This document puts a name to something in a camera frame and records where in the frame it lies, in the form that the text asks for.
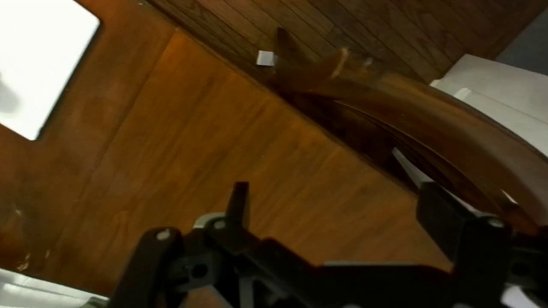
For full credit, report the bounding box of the small white square block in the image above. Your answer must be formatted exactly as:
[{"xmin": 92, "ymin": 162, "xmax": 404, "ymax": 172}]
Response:
[{"xmin": 255, "ymin": 49, "xmax": 275, "ymax": 68}]

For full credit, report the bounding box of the dark wooden slat-back chair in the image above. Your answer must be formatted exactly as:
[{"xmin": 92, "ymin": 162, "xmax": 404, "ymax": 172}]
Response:
[{"xmin": 267, "ymin": 25, "xmax": 548, "ymax": 237}]

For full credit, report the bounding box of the white paper sheet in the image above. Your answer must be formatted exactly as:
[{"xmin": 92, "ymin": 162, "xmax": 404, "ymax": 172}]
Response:
[{"xmin": 0, "ymin": 265, "xmax": 109, "ymax": 308}]

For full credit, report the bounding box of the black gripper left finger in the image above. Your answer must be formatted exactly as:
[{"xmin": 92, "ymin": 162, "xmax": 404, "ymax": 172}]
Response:
[{"xmin": 224, "ymin": 179, "xmax": 252, "ymax": 231}]

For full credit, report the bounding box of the white rectangular table mat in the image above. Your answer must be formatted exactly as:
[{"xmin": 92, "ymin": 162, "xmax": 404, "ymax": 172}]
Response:
[{"xmin": 0, "ymin": 0, "xmax": 103, "ymax": 142}]

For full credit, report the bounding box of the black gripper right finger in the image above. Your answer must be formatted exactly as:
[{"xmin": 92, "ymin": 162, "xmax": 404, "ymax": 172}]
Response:
[{"xmin": 416, "ymin": 181, "xmax": 514, "ymax": 275}]

